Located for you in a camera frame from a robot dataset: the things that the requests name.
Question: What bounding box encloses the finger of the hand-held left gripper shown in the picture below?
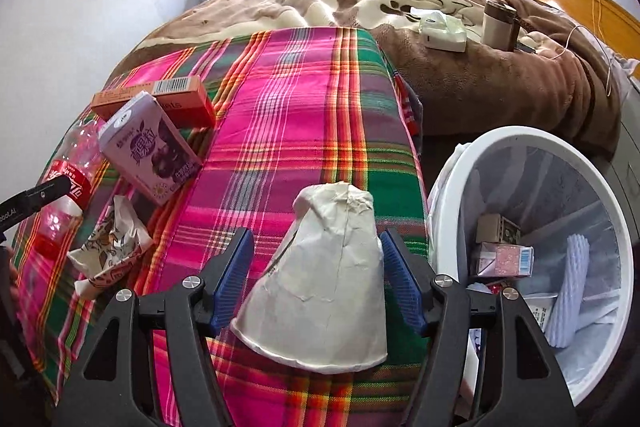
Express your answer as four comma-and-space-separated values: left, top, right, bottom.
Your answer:
14, 176, 72, 219

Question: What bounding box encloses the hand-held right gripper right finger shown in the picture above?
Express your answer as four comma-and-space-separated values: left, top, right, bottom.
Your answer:
380, 227, 578, 427

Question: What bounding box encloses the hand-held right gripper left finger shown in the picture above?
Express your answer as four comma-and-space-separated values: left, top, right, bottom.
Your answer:
50, 227, 256, 427

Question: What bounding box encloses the clear plastic bottle red cap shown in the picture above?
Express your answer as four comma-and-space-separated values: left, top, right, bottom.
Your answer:
30, 119, 108, 263

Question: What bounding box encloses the crushed white paper cup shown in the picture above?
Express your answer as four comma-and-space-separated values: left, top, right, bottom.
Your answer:
230, 181, 389, 374

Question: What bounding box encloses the paper wrapper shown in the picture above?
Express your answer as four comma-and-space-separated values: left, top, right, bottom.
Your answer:
66, 196, 155, 300

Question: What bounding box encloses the pink patterned box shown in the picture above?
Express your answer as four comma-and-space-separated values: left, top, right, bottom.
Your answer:
470, 242, 535, 279

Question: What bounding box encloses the small brown cardboard box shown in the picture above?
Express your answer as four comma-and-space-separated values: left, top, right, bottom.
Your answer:
475, 213, 522, 245

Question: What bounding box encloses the purple milk carton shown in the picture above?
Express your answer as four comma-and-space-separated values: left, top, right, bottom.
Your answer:
98, 91, 203, 206

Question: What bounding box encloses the orange cardboard box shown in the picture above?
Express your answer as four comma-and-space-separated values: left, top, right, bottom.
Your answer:
91, 75, 216, 129

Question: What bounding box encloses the white foam fruit net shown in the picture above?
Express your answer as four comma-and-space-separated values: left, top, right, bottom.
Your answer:
545, 233, 594, 349

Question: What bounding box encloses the white round trash bin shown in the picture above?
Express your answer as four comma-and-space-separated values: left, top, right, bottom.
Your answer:
427, 125, 640, 408

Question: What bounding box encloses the brown cream patterned blanket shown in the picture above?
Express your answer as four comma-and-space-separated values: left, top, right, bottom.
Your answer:
107, 0, 623, 158

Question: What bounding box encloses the white tissue box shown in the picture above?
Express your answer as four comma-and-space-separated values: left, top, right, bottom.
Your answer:
417, 11, 468, 54

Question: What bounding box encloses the steel thermos mug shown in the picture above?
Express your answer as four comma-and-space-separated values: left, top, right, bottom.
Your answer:
481, 0, 518, 52

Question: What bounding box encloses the grey drawer dresser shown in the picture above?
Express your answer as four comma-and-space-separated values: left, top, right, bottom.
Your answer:
607, 77, 640, 238

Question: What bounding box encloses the lilac pillow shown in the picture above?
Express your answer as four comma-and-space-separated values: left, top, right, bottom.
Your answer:
612, 52, 640, 80

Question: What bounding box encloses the white charging cable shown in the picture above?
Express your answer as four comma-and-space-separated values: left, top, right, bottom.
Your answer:
552, 0, 616, 98

